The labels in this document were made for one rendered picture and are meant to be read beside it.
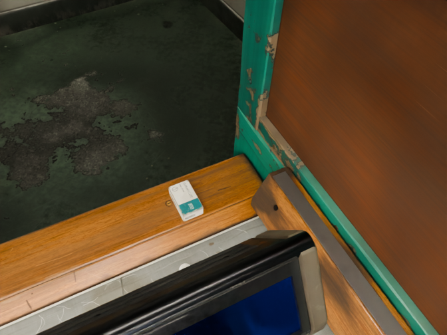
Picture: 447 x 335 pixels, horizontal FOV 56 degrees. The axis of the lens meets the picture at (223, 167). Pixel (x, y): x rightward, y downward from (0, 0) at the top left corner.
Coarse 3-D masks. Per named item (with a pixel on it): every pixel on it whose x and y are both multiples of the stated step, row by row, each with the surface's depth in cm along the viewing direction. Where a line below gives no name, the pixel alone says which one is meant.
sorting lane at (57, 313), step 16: (240, 224) 69; (256, 224) 70; (208, 240) 68; (224, 240) 68; (240, 240) 68; (176, 256) 66; (192, 256) 66; (208, 256) 66; (128, 272) 64; (144, 272) 64; (160, 272) 64; (96, 288) 62; (112, 288) 62; (128, 288) 62; (64, 304) 60; (80, 304) 60; (96, 304) 61; (16, 320) 59; (32, 320) 59; (48, 320) 59; (64, 320) 59
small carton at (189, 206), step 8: (176, 184) 69; (184, 184) 69; (176, 192) 68; (184, 192) 68; (192, 192) 68; (176, 200) 67; (184, 200) 67; (192, 200) 67; (184, 208) 66; (192, 208) 66; (200, 208) 66; (184, 216) 65; (192, 216) 67
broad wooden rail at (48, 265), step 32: (224, 160) 75; (160, 192) 70; (224, 192) 70; (64, 224) 66; (96, 224) 66; (128, 224) 66; (160, 224) 66; (192, 224) 67; (224, 224) 69; (0, 256) 62; (32, 256) 62; (64, 256) 62; (96, 256) 62; (128, 256) 64; (160, 256) 65; (0, 288) 59; (32, 288) 59; (64, 288) 61; (0, 320) 58
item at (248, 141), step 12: (240, 120) 73; (240, 132) 76; (252, 132) 70; (240, 144) 77; (252, 144) 72; (264, 144) 68; (252, 156) 74; (264, 156) 69; (264, 168) 71; (276, 168) 67
